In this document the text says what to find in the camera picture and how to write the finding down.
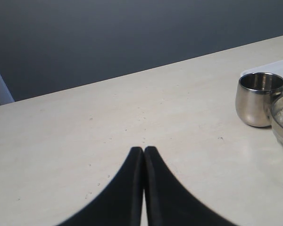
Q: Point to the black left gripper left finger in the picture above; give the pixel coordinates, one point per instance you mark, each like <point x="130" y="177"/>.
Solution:
<point x="120" y="203"/>

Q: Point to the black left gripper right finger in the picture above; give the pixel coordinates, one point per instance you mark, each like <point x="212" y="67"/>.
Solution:
<point x="168" y="203"/>

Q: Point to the small steel cup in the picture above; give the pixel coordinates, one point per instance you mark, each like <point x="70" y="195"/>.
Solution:
<point x="255" y="95"/>

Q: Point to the white rectangular plastic tray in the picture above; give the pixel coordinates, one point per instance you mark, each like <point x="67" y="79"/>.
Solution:
<point x="275" y="67"/>

